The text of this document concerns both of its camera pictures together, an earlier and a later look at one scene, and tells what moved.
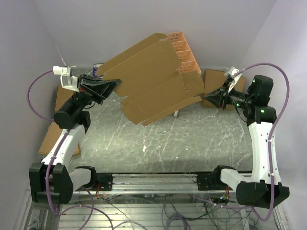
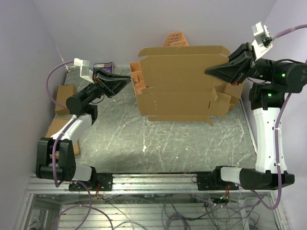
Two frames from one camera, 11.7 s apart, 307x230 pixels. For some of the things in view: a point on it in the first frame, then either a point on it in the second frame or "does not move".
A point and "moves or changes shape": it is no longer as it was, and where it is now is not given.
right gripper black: [220, 98] → [235, 72]
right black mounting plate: [210, 181] does not move
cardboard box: [63, 96] does not move
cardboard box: [151, 86] moves or changes shape
